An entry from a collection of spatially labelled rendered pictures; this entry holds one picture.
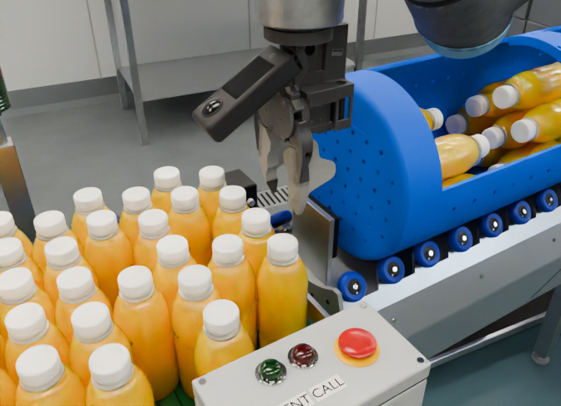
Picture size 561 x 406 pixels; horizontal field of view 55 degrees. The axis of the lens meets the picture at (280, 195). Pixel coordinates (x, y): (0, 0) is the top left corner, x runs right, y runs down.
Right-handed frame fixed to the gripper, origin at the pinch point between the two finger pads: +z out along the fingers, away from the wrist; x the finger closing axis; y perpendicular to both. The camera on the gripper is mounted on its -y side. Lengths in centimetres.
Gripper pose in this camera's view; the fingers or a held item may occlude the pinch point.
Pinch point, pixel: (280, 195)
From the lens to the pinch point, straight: 64.4
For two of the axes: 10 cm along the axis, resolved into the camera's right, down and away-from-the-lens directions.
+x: -5.2, -4.6, 7.2
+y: 8.5, -2.8, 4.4
